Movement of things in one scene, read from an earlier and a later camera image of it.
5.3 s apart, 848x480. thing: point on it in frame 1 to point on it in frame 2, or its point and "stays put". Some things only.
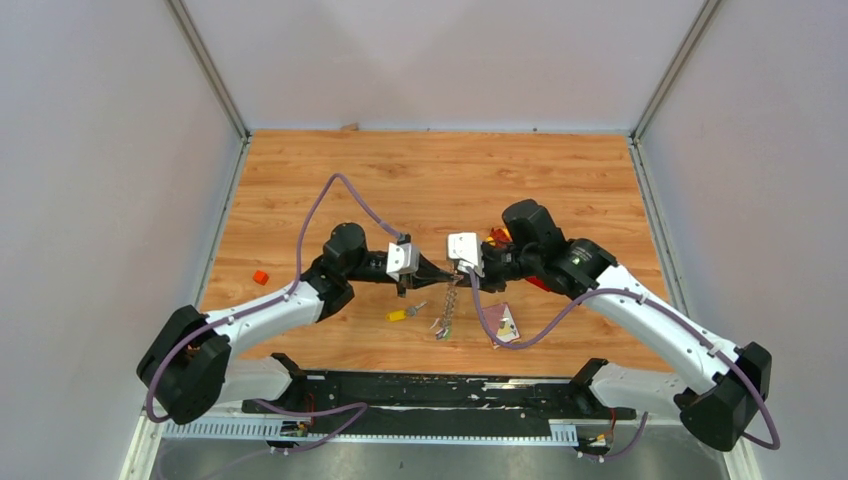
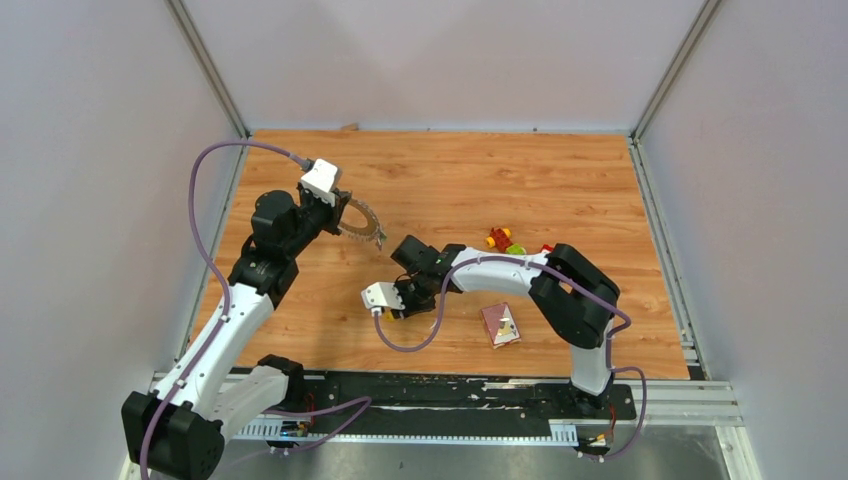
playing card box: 501,322 stays put
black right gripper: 486,284 to 410,309
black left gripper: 426,275 to 334,213
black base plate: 450,402 stays put
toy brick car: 499,237 stays put
